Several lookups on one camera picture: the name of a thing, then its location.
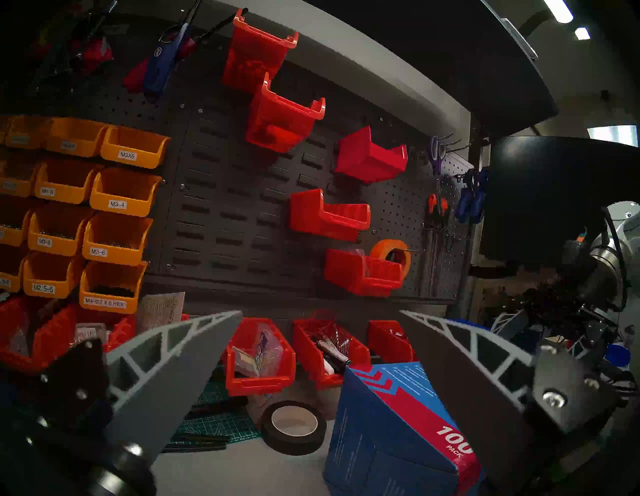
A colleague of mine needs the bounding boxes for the blue hand tool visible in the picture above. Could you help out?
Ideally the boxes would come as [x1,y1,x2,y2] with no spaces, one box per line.
[142,0,203,99]

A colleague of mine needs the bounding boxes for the purple handled scissors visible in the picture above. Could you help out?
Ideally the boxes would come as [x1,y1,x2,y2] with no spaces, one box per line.
[427,132,456,201]

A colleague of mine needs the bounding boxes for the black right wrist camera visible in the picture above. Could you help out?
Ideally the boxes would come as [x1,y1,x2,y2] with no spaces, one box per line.
[560,239,593,273]

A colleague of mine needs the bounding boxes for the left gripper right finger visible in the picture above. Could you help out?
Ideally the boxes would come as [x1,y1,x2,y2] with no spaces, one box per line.
[399,310,538,495]

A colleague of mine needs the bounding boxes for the yellow bin labelled M2.5-5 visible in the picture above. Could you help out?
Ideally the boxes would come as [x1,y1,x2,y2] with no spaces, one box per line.
[22,250,86,299]

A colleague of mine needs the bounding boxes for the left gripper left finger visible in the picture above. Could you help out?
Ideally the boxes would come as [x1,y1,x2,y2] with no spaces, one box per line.
[104,310,244,463]

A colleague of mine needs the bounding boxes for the yellow bin labelled M3X6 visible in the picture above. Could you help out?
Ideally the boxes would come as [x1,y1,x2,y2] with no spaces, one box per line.
[100,125,172,170]

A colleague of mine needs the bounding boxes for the green cutting mat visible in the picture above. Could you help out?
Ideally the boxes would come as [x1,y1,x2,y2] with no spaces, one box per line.
[162,370,261,453]

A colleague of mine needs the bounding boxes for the white paper packet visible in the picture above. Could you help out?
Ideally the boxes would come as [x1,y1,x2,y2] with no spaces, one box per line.
[136,292,187,335]

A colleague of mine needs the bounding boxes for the blue shop towel box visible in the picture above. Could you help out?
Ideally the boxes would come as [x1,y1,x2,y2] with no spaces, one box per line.
[322,361,485,496]

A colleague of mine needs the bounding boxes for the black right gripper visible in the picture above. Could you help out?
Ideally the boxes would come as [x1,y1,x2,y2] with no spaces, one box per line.
[491,272,612,371]

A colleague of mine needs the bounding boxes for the dark grey pegboard panel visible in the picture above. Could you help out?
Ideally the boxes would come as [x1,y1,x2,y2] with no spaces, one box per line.
[0,15,473,311]

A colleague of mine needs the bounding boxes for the yellow bin labelled M3-6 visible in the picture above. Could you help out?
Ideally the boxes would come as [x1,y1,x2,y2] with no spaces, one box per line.
[82,212,154,266]

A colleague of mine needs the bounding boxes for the orange black screwdriver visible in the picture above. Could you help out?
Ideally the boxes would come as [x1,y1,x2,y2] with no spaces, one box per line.
[439,196,451,296]
[426,194,438,296]

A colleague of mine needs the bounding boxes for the yellow parts bin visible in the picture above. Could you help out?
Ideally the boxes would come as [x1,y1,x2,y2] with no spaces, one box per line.
[34,160,103,205]
[0,245,28,293]
[45,118,111,158]
[0,200,36,247]
[27,205,96,257]
[0,160,43,197]
[5,116,51,150]

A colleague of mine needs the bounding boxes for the orange tape roll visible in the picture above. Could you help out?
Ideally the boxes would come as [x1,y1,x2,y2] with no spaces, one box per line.
[369,239,412,281]

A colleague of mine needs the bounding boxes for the yellow bin labelled M3-4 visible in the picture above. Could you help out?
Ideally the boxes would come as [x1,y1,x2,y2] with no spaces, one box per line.
[90,167,163,217]

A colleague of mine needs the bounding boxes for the black tape roll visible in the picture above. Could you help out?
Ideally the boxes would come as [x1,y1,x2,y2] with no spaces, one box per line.
[260,400,328,457]

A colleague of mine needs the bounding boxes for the dark red plastic bin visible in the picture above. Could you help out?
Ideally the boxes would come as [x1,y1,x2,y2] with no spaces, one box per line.
[335,126,408,183]

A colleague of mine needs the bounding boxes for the red hand tool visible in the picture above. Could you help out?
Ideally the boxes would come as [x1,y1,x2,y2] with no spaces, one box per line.
[67,36,115,76]

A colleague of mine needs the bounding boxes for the blue handled pliers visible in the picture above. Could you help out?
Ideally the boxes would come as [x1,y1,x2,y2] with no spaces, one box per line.
[454,167,490,224]

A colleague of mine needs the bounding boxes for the black overhead cabinet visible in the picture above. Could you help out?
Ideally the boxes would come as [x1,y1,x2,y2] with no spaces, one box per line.
[305,0,558,138]

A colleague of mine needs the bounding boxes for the red bin with plastic bag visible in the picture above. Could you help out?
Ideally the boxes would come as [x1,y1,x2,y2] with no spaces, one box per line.
[324,248,404,298]

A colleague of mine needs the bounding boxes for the black monitor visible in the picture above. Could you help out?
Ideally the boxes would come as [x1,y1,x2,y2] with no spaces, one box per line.
[480,135,640,266]

